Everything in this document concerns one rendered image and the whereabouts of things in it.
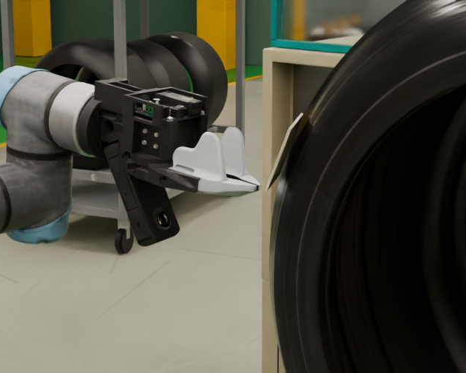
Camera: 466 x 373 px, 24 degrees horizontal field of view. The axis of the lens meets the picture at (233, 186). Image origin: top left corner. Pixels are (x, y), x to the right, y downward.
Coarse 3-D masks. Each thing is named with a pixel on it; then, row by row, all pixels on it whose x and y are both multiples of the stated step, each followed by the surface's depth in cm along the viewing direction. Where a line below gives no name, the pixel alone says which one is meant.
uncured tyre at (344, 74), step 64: (448, 0) 77; (384, 64) 79; (448, 64) 75; (320, 128) 84; (384, 128) 79; (448, 128) 105; (320, 192) 84; (384, 192) 105; (448, 192) 107; (320, 256) 85; (384, 256) 107; (448, 256) 109; (320, 320) 87; (384, 320) 106; (448, 320) 110
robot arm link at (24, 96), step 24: (24, 72) 120; (48, 72) 122; (0, 96) 120; (24, 96) 117; (48, 96) 116; (0, 120) 121; (24, 120) 118; (48, 120) 115; (24, 144) 119; (48, 144) 119
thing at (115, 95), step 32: (96, 96) 113; (128, 96) 107; (160, 96) 110; (192, 96) 111; (96, 128) 113; (128, 128) 108; (160, 128) 107; (192, 128) 110; (128, 160) 109; (160, 160) 107
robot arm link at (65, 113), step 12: (72, 84) 116; (84, 84) 116; (60, 96) 115; (72, 96) 114; (84, 96) 113; (60, 108) 114; (72, 108) 113; (60, 120) 114; (72, 120) 113; (60, 132) 114; (72, 132) 113; (60, 144) 116; (72, 144) 114
